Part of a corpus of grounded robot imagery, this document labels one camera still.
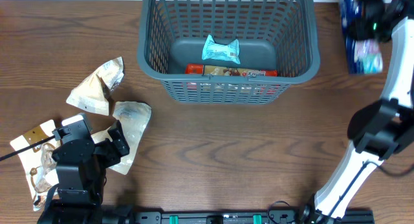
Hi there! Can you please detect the blue tissue pack box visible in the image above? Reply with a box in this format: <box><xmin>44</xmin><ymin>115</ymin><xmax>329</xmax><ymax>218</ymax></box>
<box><xmin>338</xmin><ymin>0</ymin><xmax>383</xmax><ymax>74</ymax></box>

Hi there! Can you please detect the red snack bar package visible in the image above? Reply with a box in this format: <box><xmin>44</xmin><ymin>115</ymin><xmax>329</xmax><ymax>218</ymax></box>
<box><xmin>185</xmin><ymin>63</ymin><xmax>278</xmax><ymax>91</ymax></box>

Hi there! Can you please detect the teal snack wrapper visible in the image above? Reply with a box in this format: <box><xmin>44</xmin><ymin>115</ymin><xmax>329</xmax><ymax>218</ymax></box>
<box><xmin>201</xmin><ymin>35</ymin><xmax>241</xmax><ymax>64</ymax></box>

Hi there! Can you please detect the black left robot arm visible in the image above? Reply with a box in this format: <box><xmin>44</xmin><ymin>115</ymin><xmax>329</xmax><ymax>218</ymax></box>
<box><xmin>38</xmin><ymin>119</ymin><xmax>135</xmax><ymax>224</ymax></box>

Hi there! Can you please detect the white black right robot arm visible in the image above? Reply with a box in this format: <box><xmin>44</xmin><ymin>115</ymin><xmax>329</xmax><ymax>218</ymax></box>
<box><xmin>295</xmin><ymin>0</ymin><xmax>413</xmax><ymax>223</ymax></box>

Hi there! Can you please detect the white brown treat pouch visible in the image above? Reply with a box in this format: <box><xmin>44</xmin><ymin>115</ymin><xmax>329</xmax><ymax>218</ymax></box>
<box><xmin>10</xmin><ymin>120</ymin><xmax>60</xmax><ymax>211</ymax></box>

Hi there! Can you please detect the beige crumpled pouch upper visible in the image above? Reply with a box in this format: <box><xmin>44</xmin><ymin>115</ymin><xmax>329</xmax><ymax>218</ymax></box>
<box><xmin>66</xmin><ymin>56</ymin><xmax>124</xmax><ymax>116</ymax></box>

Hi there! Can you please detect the beige clear pouch middle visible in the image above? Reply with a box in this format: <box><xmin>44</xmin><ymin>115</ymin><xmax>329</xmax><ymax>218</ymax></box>
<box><xmin>110</xmin><ymin>101</ymin><xmax>152</xmax><ymax>175</ymax></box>

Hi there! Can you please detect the grey plastic lattice basket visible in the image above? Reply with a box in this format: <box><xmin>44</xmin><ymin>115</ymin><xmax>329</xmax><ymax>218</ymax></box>
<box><xmin>137</xmin><ymin>0</ymin><xmax>320</xmax><ymax>104</ymax></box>

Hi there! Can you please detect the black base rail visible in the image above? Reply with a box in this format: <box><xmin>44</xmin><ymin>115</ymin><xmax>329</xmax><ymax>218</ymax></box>
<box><xmin>129</xmin><ymin>208</ymin><xmax>376</xmax><ymax>224</ymax></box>

